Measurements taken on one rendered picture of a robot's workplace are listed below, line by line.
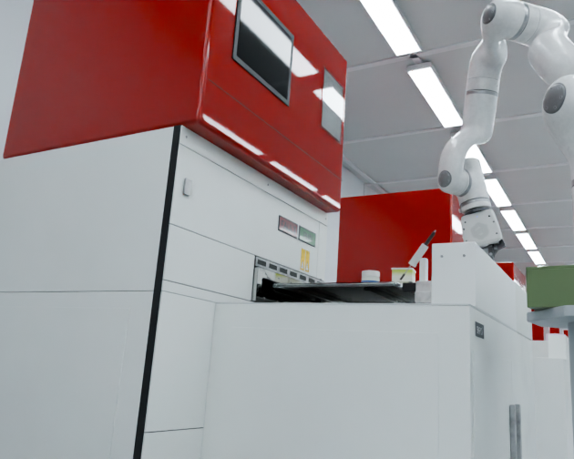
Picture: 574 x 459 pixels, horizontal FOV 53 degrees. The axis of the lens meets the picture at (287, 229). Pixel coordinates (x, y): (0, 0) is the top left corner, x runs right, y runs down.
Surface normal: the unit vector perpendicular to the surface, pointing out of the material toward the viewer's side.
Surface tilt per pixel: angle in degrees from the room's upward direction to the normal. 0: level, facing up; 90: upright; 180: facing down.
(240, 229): 90
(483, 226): 89
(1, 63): 90
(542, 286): 90
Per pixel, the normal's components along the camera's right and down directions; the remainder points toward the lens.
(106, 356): -0.49, -0.24
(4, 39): 0.87, -0.06
